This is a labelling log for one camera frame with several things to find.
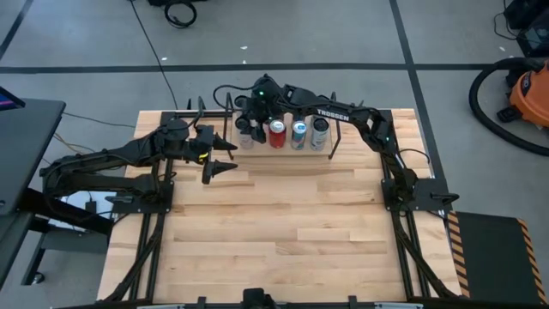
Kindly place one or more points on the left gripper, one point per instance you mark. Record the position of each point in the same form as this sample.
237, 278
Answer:
199, 143

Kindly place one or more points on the laptop screen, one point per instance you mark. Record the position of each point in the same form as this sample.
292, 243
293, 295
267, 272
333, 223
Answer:
8, 101

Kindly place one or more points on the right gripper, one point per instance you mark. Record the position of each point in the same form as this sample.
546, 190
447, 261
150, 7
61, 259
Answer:
263, 101

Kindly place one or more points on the wooden shelf with black frame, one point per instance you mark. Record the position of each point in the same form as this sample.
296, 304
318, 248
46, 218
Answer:
257, 153

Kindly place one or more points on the white Celsius Arctic Vibe can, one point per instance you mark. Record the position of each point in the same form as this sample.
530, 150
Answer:
319, 137

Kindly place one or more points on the orange shop vacuum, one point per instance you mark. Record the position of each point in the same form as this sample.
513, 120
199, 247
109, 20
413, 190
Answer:
534, 94
473, 96

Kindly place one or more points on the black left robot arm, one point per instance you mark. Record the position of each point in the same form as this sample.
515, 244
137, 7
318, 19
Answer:
94, 165

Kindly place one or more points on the silver aluminium bar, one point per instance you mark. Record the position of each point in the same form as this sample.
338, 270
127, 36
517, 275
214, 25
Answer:
161, 306
399, 306

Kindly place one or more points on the black equipment case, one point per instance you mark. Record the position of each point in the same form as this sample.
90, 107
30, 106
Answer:
532, 38

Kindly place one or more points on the black side desk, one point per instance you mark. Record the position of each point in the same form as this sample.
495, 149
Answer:
25, 141

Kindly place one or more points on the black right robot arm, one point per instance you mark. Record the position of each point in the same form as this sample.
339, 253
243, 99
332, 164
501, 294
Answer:
343, 116

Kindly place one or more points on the blue silver Red Bull can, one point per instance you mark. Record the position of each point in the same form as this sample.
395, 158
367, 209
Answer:
299, 137

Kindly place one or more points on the red Coca-Cola can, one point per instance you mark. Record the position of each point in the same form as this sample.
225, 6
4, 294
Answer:
277, 137

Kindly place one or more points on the black mat with hazard stripes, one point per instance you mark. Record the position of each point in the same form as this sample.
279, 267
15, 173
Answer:
493, 257

